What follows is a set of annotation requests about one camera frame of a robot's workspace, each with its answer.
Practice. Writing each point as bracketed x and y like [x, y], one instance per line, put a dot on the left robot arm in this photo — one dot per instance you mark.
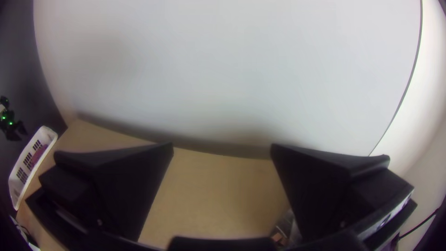
[8, 125]

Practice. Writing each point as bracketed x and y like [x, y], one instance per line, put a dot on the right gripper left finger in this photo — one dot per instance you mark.
[115, 188]

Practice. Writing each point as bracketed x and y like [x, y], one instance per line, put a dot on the white laundry basket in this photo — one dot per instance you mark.
[48, 134]

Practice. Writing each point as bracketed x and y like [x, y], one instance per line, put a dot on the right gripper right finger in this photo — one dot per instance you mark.
[324, 191]

